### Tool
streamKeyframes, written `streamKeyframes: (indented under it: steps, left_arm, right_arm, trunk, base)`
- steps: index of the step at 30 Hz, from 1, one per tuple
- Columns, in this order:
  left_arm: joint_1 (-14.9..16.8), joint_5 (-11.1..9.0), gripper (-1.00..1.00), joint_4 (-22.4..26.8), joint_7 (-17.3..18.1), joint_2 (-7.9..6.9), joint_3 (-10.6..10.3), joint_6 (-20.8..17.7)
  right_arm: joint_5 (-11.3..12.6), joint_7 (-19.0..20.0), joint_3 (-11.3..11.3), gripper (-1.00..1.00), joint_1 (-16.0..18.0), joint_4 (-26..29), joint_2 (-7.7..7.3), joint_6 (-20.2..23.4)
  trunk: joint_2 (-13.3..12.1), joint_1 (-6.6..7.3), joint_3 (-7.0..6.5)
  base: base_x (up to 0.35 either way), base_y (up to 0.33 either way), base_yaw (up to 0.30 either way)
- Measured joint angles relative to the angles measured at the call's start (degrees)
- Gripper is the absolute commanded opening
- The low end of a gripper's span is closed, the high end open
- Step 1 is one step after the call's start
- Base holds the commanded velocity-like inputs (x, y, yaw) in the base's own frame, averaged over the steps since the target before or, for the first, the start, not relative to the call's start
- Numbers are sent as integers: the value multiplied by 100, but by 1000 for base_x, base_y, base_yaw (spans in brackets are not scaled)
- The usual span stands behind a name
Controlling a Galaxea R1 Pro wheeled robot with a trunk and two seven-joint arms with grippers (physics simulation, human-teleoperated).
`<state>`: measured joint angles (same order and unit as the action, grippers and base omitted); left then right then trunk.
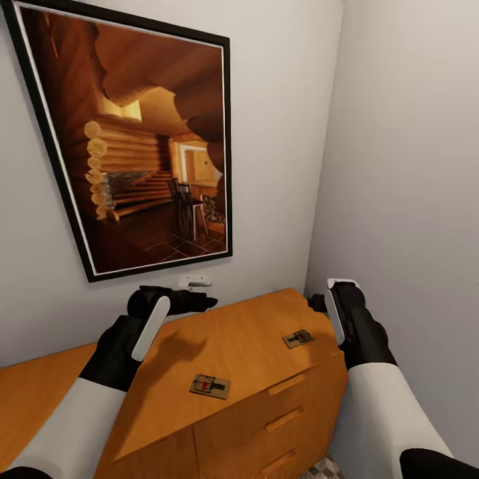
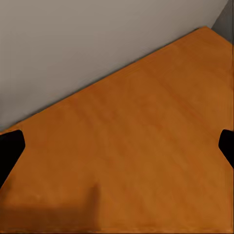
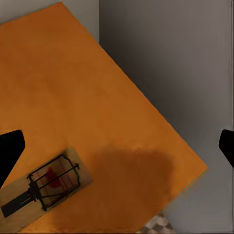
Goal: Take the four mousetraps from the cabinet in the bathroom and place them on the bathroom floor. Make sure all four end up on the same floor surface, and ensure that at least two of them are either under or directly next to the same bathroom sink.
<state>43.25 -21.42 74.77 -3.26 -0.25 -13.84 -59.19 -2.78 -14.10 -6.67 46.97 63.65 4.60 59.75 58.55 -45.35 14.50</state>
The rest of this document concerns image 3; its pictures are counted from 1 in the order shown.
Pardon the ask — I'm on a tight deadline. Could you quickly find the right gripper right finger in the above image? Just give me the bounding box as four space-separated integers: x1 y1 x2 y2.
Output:
219 130 234 169

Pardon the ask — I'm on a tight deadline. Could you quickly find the mousetrap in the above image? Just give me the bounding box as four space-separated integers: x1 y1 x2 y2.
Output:
0 147 93 234

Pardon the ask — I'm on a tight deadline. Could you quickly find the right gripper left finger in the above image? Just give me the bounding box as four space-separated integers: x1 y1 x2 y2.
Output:
0 130 25 189

